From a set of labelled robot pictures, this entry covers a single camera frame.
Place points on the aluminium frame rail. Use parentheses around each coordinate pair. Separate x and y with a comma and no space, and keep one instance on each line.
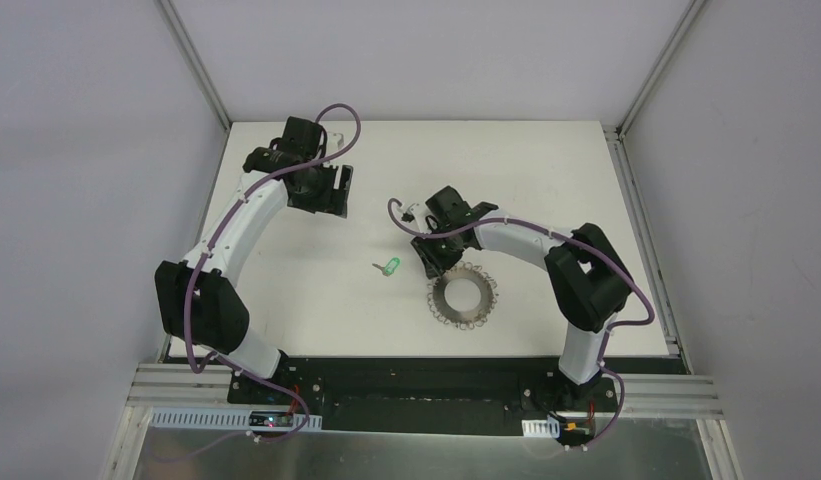
(192,58)

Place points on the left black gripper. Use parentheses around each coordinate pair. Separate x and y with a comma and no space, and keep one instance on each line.
(340,190)

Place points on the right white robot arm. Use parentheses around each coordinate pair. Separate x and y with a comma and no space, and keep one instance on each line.
(591,284)

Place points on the metal disc with key rings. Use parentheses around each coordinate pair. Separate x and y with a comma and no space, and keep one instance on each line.
(463,297)

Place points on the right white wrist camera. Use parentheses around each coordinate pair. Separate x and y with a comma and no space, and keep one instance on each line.
(415,214)

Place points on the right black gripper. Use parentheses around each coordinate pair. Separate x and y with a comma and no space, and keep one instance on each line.
(431,251)

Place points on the left controller board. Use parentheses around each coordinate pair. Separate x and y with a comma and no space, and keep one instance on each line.
(268,421)

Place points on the silver key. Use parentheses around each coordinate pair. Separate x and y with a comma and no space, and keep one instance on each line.
(382,268)

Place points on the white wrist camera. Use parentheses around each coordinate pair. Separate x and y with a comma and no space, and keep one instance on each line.
(335,141)
(415,214)

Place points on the green plastic key tag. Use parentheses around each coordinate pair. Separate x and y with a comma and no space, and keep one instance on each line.
(391,266)

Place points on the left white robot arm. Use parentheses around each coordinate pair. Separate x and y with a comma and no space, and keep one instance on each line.
(197,295)

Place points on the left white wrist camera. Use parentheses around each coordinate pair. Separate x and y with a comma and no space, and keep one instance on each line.
(335,141)

